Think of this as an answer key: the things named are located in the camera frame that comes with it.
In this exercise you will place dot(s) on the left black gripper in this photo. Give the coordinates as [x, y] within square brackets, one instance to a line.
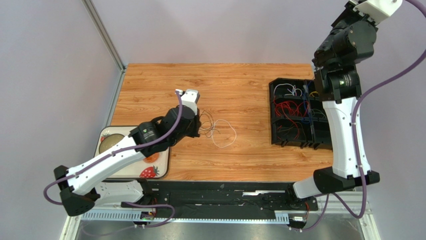
[195, 133]

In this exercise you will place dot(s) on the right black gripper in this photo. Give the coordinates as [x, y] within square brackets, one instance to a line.
[348, 17]

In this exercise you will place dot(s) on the black compartment organizer bin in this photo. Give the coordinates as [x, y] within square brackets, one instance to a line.
[297, 116]

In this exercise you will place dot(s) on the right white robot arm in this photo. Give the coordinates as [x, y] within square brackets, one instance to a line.
[350, 41]

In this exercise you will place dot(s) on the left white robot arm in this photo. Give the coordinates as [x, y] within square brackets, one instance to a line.
[83, 187]

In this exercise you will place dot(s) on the strawberry print white tray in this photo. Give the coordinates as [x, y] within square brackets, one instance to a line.
[138, 169]

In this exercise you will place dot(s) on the cream enamel bowl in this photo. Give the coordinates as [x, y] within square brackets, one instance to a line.
[107, 141]

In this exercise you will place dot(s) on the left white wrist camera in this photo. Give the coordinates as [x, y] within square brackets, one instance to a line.
[190, 99]

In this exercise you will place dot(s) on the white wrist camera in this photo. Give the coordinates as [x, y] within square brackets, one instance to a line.
[190, 99]
[377, 10]

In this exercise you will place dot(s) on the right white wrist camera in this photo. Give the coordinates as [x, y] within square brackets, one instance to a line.
[377, 10]

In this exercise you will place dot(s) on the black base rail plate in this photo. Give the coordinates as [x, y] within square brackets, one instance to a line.
[221, 200]

